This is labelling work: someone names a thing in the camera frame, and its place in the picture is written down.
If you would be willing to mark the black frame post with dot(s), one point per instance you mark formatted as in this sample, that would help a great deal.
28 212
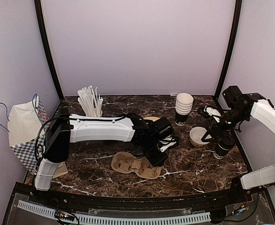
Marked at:
46 47
230 47

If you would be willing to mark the left black frame post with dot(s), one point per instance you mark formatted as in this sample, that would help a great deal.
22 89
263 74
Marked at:
46 47

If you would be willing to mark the blue checkered paper bag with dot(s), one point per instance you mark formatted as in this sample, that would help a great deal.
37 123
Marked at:
23 124

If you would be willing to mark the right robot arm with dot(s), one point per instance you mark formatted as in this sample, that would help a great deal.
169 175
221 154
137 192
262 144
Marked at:
258 139

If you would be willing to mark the white ceramic bowl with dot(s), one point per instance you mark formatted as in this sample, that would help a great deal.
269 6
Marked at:
196 135

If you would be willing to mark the cardboard cup carrier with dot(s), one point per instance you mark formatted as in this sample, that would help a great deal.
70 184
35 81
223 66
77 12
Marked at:
126 163

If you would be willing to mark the white cup holding straws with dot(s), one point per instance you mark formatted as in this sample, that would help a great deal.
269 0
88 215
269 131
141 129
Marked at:
99 114

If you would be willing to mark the black cup lid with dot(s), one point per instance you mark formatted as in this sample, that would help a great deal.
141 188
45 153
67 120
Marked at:
227 142

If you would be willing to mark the wrapped white straws bundle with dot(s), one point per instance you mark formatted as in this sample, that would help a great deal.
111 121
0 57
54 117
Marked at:
90 100

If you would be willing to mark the black paper coffee cup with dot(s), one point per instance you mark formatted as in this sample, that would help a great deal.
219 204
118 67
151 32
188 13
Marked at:
221 151

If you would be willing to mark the stack of paper cups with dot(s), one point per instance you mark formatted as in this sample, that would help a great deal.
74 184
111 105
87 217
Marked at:
183 107

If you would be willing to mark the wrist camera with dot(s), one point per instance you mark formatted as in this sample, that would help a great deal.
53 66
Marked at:
168 143
208 111

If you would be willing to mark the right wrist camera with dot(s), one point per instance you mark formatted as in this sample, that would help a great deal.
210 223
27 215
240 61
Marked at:
208 111

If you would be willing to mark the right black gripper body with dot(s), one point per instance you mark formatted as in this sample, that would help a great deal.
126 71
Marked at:
216 126

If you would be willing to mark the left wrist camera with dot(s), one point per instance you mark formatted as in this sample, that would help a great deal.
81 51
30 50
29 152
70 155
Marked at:
168 143

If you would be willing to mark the right black frame post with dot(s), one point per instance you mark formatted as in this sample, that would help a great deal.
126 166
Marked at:
230 47

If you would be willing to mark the white cable duct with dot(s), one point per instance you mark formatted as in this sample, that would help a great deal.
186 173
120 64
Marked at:
110 217

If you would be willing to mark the cream round plate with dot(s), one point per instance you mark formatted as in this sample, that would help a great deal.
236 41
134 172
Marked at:
151 118

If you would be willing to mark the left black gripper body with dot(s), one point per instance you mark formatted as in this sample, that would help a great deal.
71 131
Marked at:
151 155

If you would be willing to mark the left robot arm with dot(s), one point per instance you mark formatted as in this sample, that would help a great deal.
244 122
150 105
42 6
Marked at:
153 138

